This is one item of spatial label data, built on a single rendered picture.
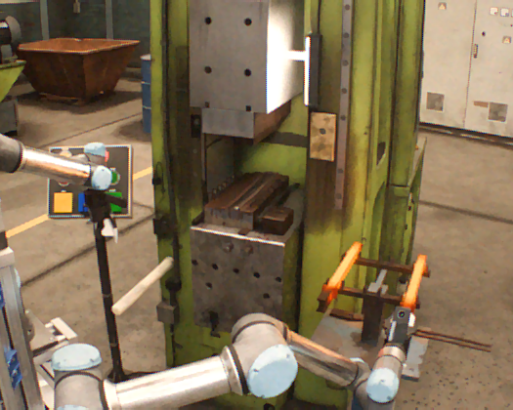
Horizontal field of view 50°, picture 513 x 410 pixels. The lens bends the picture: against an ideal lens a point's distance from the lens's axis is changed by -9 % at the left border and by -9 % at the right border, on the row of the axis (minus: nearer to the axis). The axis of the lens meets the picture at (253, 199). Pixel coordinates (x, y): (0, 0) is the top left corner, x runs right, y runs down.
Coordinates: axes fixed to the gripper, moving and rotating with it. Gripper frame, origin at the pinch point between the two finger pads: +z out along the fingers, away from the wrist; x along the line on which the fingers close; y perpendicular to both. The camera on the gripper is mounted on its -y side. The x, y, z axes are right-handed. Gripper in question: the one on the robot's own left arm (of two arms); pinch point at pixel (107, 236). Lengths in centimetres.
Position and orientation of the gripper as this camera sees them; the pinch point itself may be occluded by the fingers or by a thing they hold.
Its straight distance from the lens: 216.0
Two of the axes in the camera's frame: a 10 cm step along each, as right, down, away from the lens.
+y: -7.2, 2.5, -6.4
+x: 6.9, 2.8, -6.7
